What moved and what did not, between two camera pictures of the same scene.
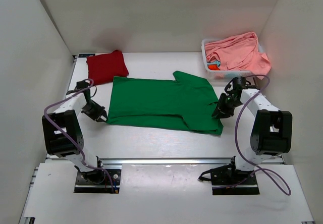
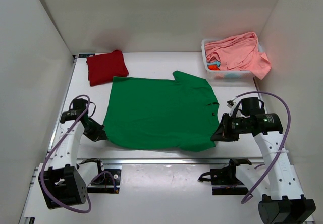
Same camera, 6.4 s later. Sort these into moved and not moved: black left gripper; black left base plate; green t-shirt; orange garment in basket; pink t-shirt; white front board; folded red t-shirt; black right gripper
Moved: black left gripper; green t-shirt; black right gripper
Not moved: white front board; black left base plate; orange garment in basket; folded red t-shirt; pink t-shirt
